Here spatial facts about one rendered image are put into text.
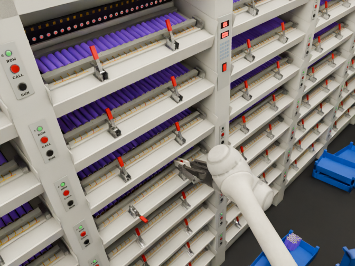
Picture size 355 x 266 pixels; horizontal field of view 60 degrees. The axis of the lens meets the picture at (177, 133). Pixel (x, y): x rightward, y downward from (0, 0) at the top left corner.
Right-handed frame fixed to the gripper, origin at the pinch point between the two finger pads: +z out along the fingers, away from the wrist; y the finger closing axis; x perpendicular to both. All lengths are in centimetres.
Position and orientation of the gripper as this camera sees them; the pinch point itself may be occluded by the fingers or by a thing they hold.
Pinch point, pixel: (181, 163)
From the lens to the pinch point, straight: 129.0
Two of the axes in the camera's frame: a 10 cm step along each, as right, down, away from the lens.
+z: -6.6, -2.2, 7.2
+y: 7.2, -4.5, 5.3
